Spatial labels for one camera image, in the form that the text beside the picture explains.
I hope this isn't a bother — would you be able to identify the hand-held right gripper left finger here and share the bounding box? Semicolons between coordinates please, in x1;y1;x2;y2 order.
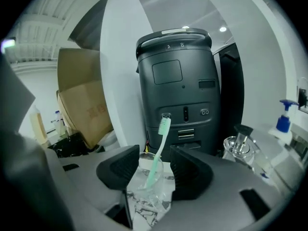
96;144;141;190

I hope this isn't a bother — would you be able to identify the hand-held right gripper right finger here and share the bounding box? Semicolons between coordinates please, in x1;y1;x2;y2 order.
169;145;214;201

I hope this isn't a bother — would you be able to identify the clear glass cup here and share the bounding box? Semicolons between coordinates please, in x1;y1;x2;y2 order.
127;152;166;210

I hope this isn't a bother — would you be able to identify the light green toothbrush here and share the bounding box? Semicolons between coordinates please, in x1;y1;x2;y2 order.
142;117;172;190

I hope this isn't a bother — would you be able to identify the marble vanity cabinet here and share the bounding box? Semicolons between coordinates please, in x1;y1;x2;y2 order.
125;126;308;229

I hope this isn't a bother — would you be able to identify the black marble counter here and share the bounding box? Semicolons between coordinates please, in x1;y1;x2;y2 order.
47;132;91;159

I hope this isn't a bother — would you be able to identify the brown cardboard box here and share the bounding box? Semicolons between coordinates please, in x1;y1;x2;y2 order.
56;47;114;151

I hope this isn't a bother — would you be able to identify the black service machine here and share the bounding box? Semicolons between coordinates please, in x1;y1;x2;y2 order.
135;27;222;156

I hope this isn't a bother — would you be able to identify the blue pump bottle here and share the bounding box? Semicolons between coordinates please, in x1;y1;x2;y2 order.
268;99;301;146

